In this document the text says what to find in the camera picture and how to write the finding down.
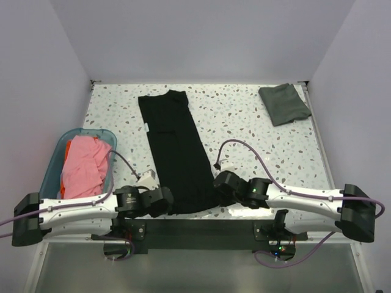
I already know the orange garment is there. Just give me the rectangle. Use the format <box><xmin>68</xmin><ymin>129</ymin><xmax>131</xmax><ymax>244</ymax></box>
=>
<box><xmin>59</xmin><ymin>140</ymin><xmax>71</xmax><ymax>199</ymax></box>

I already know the aluminium frame rail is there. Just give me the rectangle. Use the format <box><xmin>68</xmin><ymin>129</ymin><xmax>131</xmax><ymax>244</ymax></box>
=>
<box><xmin>38</xmin><ymin>217</ymin><xmax>363</xmax><ymax>244</ymax></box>

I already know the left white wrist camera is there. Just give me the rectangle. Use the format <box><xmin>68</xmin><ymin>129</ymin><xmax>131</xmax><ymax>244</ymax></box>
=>
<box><xmin>136</xmin><ymin>169</ymin><xmax>159</xmax><ymax>190</ymax></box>

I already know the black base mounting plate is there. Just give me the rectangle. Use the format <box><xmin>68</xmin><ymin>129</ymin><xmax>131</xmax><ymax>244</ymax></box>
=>
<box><xmin>92</xmin><ymin>219</ymin><xmax>308</xmax><ymax>254</ymax></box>

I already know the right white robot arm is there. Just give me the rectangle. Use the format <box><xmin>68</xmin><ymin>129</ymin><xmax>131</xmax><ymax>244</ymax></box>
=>
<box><xmin>213</xmin><ymin>171</ymin><xmax>376</xmax><ymax>243</ymax></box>

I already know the folded grey t shirt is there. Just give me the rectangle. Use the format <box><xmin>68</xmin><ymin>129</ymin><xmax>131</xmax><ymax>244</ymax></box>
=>
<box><xmin>258</xmin><ymin>83</ymin><xmax>312</xmax><ymax>126</ymax></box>

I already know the teal plastic laundry basket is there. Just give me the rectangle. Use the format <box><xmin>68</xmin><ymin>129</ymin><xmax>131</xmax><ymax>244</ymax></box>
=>
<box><xmin>39</xmin><ymin>128</ymin><xmax>117</xmax><ymax>199</ymax></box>

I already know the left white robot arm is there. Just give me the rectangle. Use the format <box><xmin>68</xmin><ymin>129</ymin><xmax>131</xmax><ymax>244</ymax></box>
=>
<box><xmin>12</xmin><ymin>186</ymin><xmax>174</xmax><ymax>247</ymax></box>

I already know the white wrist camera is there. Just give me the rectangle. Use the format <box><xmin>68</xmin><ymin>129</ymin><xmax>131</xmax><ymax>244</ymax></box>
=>
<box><xmin>218</xmin><ymin>159</ymin><xmax>235</xmax><ymax>172</ymax></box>
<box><xmin>136</xmin><ymin>169</ymin><xmax>159</xmax><ymax>190</ymax></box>

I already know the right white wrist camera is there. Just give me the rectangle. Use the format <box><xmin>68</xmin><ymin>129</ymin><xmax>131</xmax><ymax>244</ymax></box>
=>
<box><xmin>218</xmin><ymin>159</ymin><xmax>235</xmax><ymax>172</ymax></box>

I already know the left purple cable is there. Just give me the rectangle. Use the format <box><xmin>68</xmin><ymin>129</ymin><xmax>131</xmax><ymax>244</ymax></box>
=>
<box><xmin>0</xmin><ymin>149</ymin><xmax>141</xmax><ymax>260</ymax></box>

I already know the pink t shirt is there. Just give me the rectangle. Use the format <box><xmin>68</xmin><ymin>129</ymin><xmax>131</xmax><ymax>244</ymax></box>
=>
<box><xmin>62</xmin><ymin>136</ymin><xmax>112</xmax><ymax>200</ymax></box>

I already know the black t shirt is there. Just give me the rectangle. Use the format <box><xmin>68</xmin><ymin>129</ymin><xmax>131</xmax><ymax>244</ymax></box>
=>
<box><xmin>138</xmin><ymin>90</ymin><xmax>219</xmax><ymax>214</ymax></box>

